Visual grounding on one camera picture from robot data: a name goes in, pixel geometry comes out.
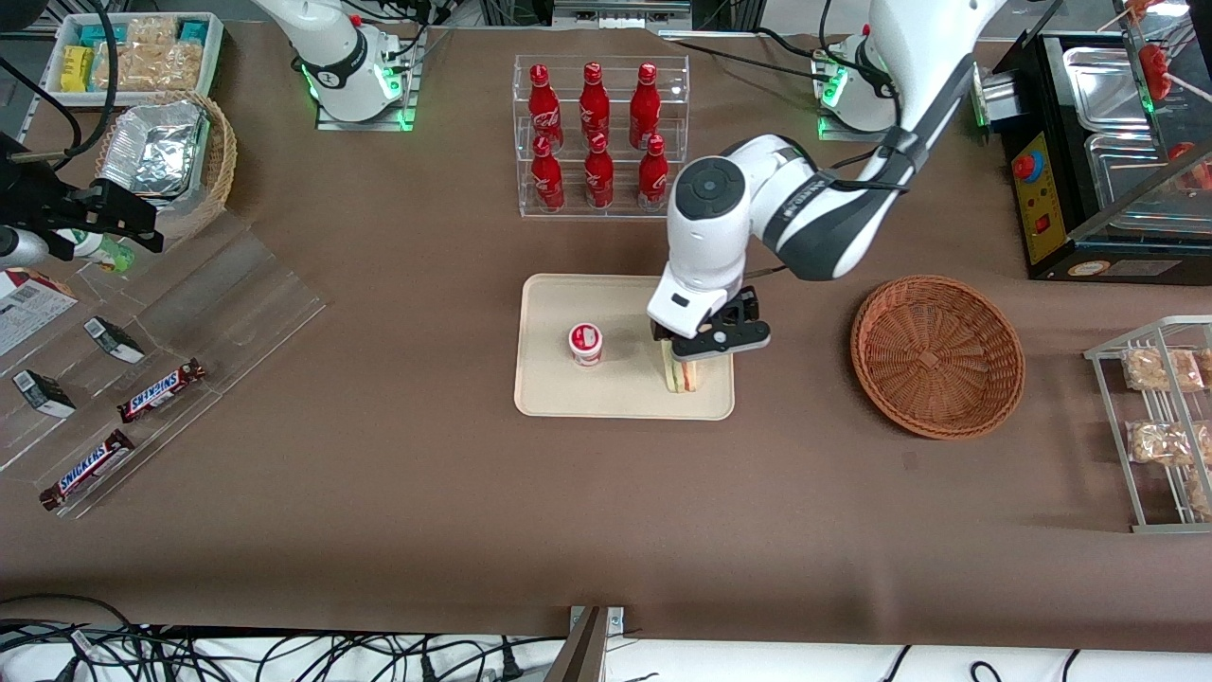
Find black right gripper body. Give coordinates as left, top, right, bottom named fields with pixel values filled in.
left=0, top=133, right=75, bottom=261

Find triangle sandwich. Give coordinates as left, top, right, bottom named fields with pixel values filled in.
left=662, top=339, right=703, bottom=395

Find cream plastic tray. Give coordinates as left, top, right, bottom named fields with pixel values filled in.
left=513, top=273, right=737, bottom=422

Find deep tan wicker basket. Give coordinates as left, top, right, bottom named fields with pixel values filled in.
left=95, top=90, right=238, bottom=242

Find shallow brown wicker basket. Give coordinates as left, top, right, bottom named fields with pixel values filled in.
left=849, top=274, right=1027, bottom=440

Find stainless steel tray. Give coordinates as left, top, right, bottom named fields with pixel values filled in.
left=1084, top=133, right=1212, bottom=211
left=1060, top=45, right=1161, bottom=134

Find green white small bottle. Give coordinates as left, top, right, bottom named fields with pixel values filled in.
left=55, top=229, right=136, bottom=275

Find silver foil container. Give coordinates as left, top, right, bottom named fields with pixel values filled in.
left=99, top=99, right=211, bottom=200

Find white red yogurt cup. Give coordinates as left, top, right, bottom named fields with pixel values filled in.
left=567, top=322, right=605, bottom=368

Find small black white box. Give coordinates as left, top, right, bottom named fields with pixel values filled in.
left=83, top=315, right=147, bottom=366
left=11, top=368, right=78, bottom=420

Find clear acrylic stepped display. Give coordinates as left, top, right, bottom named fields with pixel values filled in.
left=0, top=206, right=329, bottom=520

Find white red printed carton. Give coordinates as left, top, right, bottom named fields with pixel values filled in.
left=0, top=267, right=80, bottom=357

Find red cola bottle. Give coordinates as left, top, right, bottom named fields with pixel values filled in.
left=526, top=63, right=565, bottom=153
left=584, top=132, right=615, bottom=210
left=630, top=63, right=661, bottom=151
left=530, top=135, right=566, bottom=212
left=579, top=62, right=611, bottom=143
left=638, top=134, right=669, bottom=212

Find yellow snack packet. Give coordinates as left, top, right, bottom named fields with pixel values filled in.
left=61, top=45, right=95, bottom=94

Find brown Snickers bar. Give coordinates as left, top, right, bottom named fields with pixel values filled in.
left=39, top=429, right=136, bottom=512
left=116, top=358, right=207, bottom=424

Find white plastic snack bin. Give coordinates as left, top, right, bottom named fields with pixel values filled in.
left=43, top=12, right=225, bottom=107

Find clear acrylic bottle rack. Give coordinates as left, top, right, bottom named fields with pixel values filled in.
left=513, top=53, right=691, bottom=222

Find black roller grill machine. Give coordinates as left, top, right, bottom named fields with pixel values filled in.
left=980, top=28, right=1212, bottom=283

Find red sausage on skewer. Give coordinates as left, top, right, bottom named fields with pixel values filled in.
left=1139, top=43, right=1212, bottom=100

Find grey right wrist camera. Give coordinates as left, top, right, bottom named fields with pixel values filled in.
left=0, top=225, right=50, bottom=268

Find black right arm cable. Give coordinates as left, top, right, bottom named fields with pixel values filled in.
left=0, top=0, right=120, bottom=173

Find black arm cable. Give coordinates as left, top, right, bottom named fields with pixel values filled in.
left=0, top=0, right=120, bottom=173
left=743, top=123, right=915, bottom=280

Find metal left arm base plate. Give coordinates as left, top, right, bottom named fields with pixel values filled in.
left=816, top=38, right=918, bottom=145

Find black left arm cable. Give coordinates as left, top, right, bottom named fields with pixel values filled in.
left=743, top=123, right=915, bottom=280

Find black base power cable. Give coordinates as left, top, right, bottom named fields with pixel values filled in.
left=663, top=27, right=853, bottom=79

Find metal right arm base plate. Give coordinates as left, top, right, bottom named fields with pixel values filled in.
left=315, top=28, right=419, bottom=134

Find grey metal table bracket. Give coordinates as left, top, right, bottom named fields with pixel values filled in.
left=544, top=606, right=626, bottom=682

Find tangled black floor cables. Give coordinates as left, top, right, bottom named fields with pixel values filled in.
left=0, top=595, right=569, bottom=682

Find grey metal wire rack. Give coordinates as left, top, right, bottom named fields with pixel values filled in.
left=1083, top=315, right=1212, bottom=534

